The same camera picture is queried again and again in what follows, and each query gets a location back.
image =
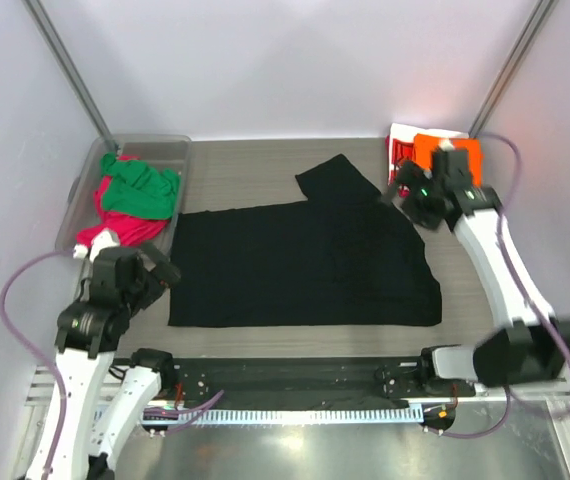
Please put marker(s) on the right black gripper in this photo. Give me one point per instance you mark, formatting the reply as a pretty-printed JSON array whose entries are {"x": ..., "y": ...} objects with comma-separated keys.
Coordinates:
[{"x": 412, "y": 175}]

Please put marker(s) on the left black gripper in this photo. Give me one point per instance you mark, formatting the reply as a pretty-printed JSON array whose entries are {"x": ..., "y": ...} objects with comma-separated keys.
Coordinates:
[{"x": 160, "y": 276}]

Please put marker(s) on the black t-shirt blue logo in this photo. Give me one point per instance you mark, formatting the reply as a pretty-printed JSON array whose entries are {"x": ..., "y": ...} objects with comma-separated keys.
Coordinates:
[{"x": 337, "y": 257}]

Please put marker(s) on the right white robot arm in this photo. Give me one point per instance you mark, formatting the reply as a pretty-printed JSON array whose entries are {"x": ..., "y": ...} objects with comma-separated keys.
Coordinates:
[{"x": 530, "y": 343}]

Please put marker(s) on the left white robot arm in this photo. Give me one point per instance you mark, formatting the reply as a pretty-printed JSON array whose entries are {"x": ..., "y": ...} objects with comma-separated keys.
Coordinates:
[{"x": 75, "y": 443}]

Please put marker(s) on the pink t-shirt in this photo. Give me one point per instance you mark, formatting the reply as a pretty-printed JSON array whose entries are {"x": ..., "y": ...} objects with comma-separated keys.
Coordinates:
[{"x": 130, "y": 231}]

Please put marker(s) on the red white folded t-shirt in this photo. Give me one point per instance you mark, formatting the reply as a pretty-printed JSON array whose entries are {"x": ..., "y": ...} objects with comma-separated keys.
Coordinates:
[{"x": 406, "y": 142}]

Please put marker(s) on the green t-shirt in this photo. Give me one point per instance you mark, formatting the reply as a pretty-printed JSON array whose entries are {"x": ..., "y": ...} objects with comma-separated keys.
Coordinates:
[{"x": 137, "y": 189}]

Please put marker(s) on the clear plastic bin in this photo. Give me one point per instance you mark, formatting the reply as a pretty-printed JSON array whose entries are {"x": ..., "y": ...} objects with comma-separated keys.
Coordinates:
[{"x": 161, "y": 151}]

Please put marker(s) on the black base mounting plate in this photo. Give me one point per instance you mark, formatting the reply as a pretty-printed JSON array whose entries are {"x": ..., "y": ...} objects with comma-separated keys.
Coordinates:
[{"x": 259, "y": 380}]

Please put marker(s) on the aluminium extrusion rail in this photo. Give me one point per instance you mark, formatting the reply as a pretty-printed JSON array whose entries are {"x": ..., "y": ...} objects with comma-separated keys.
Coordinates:
[{"x": 41, "y": 388}]

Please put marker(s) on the slotted white cable duct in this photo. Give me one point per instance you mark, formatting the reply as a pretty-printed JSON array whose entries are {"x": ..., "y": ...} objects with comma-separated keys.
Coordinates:
[{"x": 412, "y": 414}]

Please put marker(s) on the right aluminium frame post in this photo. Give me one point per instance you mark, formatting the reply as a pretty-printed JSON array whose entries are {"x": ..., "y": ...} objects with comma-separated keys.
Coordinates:
[{"x": 542, "y": 11}]

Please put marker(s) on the aluminium frame post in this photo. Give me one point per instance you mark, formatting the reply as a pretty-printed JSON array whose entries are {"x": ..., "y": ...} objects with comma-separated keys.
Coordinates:
[
  {"x": 542, "y": 11},
  {"x": 67, "y": 66}
]

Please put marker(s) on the left aluminium frame post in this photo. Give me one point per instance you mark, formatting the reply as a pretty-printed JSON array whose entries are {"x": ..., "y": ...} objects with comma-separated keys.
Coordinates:
[{"x": 67, "y": 66}]

